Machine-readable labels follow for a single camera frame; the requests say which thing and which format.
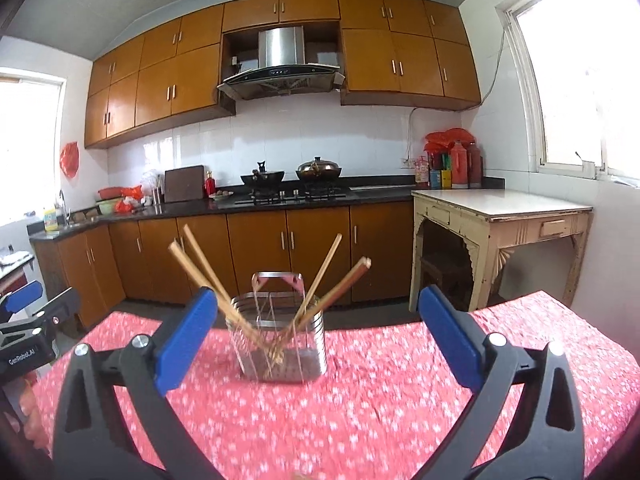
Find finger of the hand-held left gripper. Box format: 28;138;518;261
0;280;44;313
29;287;82;333

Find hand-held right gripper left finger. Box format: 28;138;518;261
52;286;219;480

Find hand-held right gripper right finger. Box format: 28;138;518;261
417;285;586;480

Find wooden chopstick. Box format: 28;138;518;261
291;256;371;331
168;241;271;361
182;224;273;361
295;259;373;336
270;233;344;366

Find metal wire chopstick holder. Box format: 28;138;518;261
226;271;328;383

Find person's left hand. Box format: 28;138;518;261
0;376;51;458

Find dark wooden stool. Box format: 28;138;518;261
420;252;473;311

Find wooden base cabinets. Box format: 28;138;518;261
32;200;416;328

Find black kitchen countertop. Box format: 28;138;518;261
27;175;503;242

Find red plastic bag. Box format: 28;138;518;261
114;186;143;213
424;128;476;153
60;141;80;178

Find cream wooden side table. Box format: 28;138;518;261
409;189;594;313

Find bright glass window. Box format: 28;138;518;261
0;67;67;228

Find red floral tablecloth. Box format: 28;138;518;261
32;290;640;480

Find dark cutting board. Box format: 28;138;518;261
164;165;206;203

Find yellow seasoning box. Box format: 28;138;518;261
429;154;452;189

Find black gas stove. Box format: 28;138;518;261
232;187;348;206

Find black wok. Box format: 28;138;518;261
240;161;286;188

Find pan with metal lid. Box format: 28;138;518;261
296;156;343;181

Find white-framed sliding window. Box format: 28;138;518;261
495;0;640;181

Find steel range hood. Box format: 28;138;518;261
216;26;346;101

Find thin wall cable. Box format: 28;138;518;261
406;35;506;161

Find wooden wall cabinets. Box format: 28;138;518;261
84;0;482;150

